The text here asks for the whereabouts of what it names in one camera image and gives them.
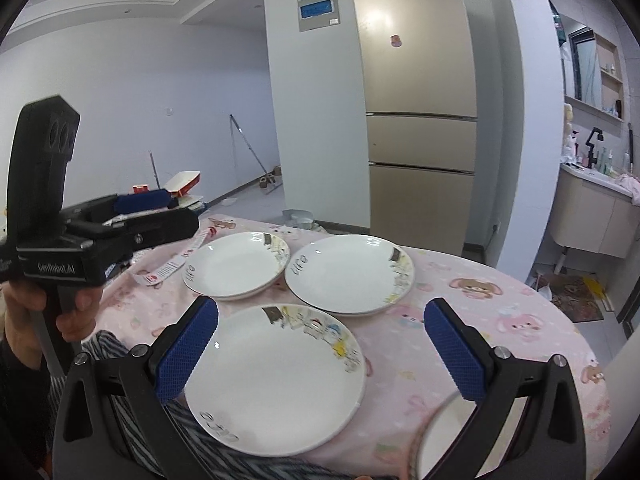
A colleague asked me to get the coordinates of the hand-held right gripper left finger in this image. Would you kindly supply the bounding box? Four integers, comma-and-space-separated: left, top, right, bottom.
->
52, 296, 219, 480

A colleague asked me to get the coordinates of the black faucet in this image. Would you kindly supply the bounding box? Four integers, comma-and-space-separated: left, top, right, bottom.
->
585, 127, 603, 168

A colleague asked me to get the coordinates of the white cartoon print plate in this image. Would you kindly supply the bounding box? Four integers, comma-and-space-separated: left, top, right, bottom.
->
284, 234, 416, 317
184, 304, 366, 457
182, 231, 291, 302

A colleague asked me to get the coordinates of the silver wall control panel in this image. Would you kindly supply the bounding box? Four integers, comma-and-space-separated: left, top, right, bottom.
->
295, 0, 343, 33

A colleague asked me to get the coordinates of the yellow plush toy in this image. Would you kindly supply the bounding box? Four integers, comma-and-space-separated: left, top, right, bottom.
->
562, 102, 576, 156

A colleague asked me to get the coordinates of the grey plastic basin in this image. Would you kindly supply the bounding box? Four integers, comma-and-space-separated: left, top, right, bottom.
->
282, 208, 315, 229

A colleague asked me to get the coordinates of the mop with long handle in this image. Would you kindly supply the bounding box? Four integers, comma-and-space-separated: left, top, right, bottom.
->
229, 114, 273, 196

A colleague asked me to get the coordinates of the red white paper leaflet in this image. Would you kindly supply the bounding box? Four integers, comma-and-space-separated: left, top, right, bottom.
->
134, 227, 217, 287

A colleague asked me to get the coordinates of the brown doormat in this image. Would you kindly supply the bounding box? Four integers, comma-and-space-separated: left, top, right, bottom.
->
537, 274, 606, 323

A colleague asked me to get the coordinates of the pink cartoon tablecloth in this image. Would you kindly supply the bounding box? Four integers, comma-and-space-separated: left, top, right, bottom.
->
95, 217, 612, 480

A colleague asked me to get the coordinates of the person's left hand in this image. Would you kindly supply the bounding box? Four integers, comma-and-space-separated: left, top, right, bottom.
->
2, 282, 103, 356

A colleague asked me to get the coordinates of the white ribbed black-rimmed bowl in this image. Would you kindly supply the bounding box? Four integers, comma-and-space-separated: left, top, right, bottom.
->
410, 390, 531, 480

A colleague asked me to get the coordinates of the person's left forearm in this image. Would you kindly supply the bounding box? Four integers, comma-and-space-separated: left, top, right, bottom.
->
0, 340, 53, 461

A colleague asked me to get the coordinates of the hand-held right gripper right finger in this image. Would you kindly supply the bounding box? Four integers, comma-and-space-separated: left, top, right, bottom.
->
424, 297, 588, 480

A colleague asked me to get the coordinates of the row of toiletry bottles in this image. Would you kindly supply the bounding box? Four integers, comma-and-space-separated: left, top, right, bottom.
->
597, 147, 631, 176

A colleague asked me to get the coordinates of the red white cardboard box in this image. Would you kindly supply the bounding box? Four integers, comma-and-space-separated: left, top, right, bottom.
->
164, 171, 202, 198

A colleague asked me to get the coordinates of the bathroom mirror cabinet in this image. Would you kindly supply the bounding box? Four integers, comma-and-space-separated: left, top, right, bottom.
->
565, 27, 626, 121

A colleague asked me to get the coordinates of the beige bathroom vanity cabinet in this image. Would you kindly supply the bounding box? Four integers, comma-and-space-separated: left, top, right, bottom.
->
547, 162, 640, 258

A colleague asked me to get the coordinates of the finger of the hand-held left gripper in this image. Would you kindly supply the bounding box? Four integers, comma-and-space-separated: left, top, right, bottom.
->
61, 190, 171, 231
65, 208, 201, 261

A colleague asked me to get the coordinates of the gold refrigerator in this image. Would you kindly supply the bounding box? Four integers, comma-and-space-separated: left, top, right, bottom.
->
348, 0, 477, 257

